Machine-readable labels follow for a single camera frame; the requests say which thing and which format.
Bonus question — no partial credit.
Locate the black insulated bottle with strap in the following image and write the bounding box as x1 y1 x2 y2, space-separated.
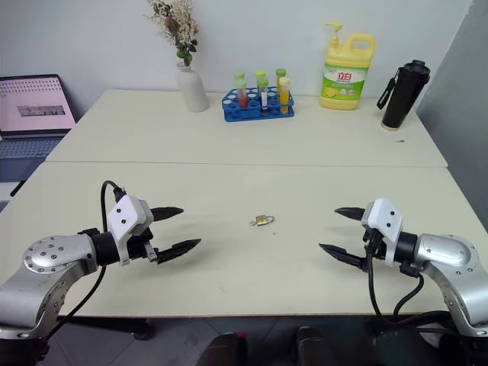
376 59 432 133

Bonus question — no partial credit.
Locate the dried flower bouquet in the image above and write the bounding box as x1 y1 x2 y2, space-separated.
146 0 200 68

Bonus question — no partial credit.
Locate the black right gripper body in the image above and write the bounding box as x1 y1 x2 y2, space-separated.
359 223 387 272

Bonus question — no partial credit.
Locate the black table foot with caster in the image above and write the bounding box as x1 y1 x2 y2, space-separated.
56 316 156 342

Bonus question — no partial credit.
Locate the grey laptop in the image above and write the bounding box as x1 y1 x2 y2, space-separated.
0 73 78 203

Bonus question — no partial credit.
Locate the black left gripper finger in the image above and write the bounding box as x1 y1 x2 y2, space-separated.
154 238 202 265
151 206 185 223

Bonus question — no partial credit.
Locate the dark rounded shape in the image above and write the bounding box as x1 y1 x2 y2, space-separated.
294 325 333 366
204 330 249 366

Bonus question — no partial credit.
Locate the white ceramic vase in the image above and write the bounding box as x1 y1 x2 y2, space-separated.
175 62 210 114

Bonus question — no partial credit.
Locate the yellow-capped tube, orange liquid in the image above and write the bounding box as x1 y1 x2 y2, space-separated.
278 76 291 116

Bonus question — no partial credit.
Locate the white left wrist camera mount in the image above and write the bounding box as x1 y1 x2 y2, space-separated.
105 194 156 267

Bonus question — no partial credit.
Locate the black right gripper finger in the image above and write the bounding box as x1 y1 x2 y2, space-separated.
318 242 370 272
333 207 368 222

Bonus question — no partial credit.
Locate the green-capped tube, red liquid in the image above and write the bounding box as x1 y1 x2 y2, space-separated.
236 78 249 108

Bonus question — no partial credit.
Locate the yellow dish soap bottle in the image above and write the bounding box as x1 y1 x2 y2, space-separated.
318 21 377 112

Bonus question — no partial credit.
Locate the green-capped tube, yellow liquid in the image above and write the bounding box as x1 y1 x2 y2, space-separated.
274 67 287 95

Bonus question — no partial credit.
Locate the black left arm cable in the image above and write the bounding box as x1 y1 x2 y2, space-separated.
45 180 127 337

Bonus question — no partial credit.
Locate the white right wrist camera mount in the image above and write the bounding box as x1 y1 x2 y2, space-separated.
361 197 404 267

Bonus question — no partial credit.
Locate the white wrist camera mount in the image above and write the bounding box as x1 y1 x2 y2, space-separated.
361 197 404 267
105 194 156 267

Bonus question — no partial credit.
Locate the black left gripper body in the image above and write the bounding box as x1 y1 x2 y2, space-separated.
127 223 159 265

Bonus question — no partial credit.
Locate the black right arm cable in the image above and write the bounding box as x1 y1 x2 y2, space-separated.
364 239 426 319

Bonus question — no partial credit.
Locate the green-capped tube, white label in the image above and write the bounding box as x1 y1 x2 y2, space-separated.
258 78 271 116

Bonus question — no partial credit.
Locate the blue test tube rack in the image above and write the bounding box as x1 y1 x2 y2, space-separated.
221 86 297 124

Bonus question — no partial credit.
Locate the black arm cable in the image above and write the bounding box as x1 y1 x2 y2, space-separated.
364 239 426 319
45 180 127 337

